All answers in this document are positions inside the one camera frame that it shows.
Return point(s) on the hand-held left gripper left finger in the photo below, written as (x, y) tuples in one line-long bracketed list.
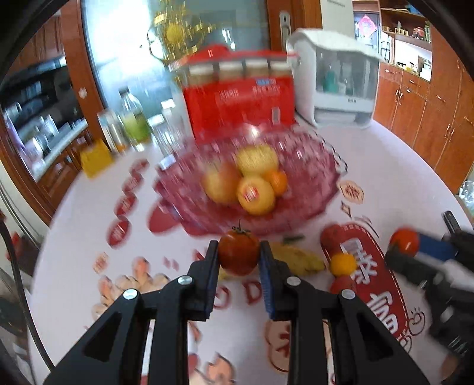
[(213, 281)]

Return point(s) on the wooden kitchen base cabinets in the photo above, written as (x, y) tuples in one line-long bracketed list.
[(55, 174)]

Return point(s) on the dark entrance door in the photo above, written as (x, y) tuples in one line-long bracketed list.
[(364, 48)]

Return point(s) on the small red fruit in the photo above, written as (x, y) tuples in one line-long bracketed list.
[(405, 240), (331, 238), (342, 285)]

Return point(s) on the beige jar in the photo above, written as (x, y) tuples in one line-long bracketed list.
[(279, 66), (229, 72), (200, 76), (257, 68)]

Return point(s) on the metal can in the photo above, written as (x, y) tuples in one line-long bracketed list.
[(111, 129)]

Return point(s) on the red gift box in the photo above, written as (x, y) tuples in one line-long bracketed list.
[(237, 107)]

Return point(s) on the red paper door decoration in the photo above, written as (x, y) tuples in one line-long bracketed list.
[(366, 26)]

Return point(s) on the spotted yellow pear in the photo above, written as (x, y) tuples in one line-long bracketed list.
[(257, 159)]

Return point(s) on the wooden sideboard cabinet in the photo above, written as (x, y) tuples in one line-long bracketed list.
[(426, 122)]

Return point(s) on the pink glass fruit bowl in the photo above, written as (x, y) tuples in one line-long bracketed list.
[(307, 177)]

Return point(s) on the frosted glass door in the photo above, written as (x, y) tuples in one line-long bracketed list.
[(229, 22)]

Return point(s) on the white storage box clear door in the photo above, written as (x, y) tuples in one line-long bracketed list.
[(303, 74)]

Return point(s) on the yellow box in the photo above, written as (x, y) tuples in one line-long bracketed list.
[(96, 161)]

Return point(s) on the yellow orange with sticker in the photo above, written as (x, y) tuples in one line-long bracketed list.
[(255, 196)]

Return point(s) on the red tomato with stem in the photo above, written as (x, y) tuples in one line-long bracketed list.
[(239, 253)]

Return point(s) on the clear plastic bag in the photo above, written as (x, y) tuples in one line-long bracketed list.
[(466, 194)]

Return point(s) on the small orange tangerine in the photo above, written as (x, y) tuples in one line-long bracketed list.
[(278, 181), (343, 264)]

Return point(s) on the clear drinking glass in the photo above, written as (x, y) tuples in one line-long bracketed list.
[(163, 133)]

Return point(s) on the spotted yellow banana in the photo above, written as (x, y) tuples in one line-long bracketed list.
[(300, 259)]

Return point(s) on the red yellow apple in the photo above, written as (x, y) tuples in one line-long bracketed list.
[(220, 183)]

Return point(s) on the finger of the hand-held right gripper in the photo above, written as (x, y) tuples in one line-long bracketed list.
[(407, 264), (437, 246)]

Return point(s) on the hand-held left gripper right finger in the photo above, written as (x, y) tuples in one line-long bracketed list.
[(264, 281)]

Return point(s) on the glass bottle green label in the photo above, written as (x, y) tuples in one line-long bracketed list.
[(135, 122)]

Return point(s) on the gold hanging ornament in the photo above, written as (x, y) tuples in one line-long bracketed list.
[(174, 33)]

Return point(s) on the wooden wall shelf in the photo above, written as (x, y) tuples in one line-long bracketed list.
[(407, 22)]

